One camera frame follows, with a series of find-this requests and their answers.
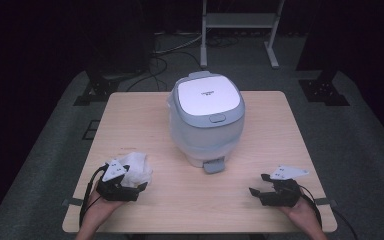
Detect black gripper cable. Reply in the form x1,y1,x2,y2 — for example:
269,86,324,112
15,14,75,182
78,163,110,228
295,184,360,240

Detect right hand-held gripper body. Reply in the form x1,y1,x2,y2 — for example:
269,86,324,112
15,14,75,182
259,165,310,208

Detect person's right hand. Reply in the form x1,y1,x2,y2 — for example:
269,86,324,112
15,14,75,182
277,190,315,223

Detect white tissue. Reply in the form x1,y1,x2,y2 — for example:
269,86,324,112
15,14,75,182
117,151,154,189

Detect black floor cables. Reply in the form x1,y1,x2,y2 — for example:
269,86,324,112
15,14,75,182
125,31,204,93

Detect black floor outlet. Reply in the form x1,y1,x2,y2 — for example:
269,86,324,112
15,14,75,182
81,119,101,141

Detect white metal stand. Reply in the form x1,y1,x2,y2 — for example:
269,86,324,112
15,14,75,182
199,0,286,70

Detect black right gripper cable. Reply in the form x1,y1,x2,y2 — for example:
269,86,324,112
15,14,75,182
295,184,360,240

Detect black stand base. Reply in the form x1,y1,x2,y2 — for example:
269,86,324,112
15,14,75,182
73,64,149,107
297,68,351,107

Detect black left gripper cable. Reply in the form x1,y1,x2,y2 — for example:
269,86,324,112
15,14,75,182
78,163,110,228

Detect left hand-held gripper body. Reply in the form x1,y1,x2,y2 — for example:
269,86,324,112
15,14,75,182
95,159,140,202

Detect grey table clip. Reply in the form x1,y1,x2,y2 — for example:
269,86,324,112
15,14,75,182
61,197,85,208
314,197,338,207

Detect person's left hand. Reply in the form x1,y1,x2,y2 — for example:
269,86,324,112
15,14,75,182
87,188,128,221

